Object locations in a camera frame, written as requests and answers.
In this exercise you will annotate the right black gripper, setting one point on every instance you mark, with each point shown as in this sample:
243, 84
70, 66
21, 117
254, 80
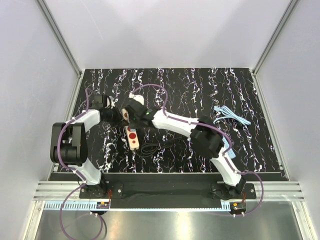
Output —
132, 125

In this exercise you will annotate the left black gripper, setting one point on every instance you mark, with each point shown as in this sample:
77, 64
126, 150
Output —
119, 118

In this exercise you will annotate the beige red power strip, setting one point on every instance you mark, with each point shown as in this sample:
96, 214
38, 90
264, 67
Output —
131, 133

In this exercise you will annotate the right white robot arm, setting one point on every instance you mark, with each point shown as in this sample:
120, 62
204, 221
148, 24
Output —
206, 140

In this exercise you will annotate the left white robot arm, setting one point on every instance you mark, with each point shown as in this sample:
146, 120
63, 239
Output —
68, 146

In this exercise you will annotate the light blue power strip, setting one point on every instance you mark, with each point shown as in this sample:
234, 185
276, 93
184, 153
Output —
230, 152

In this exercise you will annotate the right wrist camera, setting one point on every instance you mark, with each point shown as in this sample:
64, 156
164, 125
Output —
138, 98

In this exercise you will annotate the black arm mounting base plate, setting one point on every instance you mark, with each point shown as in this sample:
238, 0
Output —
124, 185

